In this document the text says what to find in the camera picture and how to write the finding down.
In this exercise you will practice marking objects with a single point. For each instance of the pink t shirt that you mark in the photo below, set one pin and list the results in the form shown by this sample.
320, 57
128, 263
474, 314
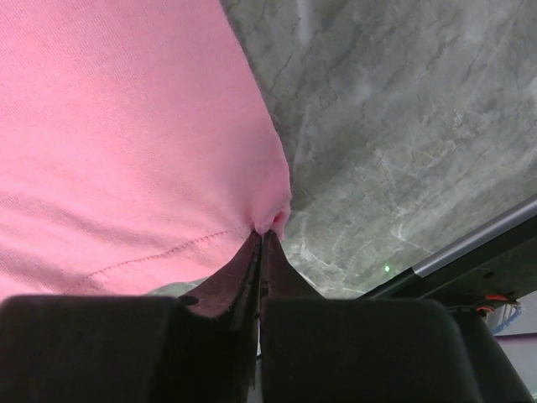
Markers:
136, 149

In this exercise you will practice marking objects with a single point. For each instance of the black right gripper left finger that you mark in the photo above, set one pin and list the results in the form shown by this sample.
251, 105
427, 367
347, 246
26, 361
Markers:
198, 347

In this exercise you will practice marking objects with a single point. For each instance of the aluminium frame rail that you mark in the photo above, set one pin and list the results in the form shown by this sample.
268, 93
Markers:
492, 229

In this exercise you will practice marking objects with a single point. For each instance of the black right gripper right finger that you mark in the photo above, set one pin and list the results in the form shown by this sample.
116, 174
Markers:
372, 350

